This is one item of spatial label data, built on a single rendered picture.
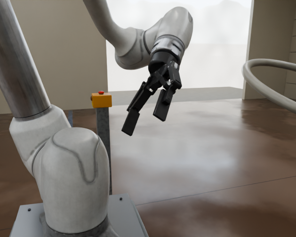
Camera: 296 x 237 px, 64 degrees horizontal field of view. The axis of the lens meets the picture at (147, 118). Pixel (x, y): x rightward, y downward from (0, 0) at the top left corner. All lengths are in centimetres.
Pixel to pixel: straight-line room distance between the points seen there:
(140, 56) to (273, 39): 825
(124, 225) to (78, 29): 597
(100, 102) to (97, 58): 494
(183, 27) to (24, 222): 69
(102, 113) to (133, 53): 87
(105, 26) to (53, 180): 43
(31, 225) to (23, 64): 42
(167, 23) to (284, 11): 856
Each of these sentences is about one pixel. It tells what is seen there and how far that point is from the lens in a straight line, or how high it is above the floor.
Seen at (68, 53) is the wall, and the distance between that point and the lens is 643.
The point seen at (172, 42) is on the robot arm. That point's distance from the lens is 67.
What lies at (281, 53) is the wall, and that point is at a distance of 919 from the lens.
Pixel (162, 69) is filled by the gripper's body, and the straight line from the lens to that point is 62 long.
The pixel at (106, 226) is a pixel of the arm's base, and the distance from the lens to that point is 68.
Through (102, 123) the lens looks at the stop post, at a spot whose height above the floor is 89.
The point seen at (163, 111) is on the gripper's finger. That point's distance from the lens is 51.
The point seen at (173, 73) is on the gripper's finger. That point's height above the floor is 128.
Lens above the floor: 131
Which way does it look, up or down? 14 degrees down
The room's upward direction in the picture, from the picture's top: straight up
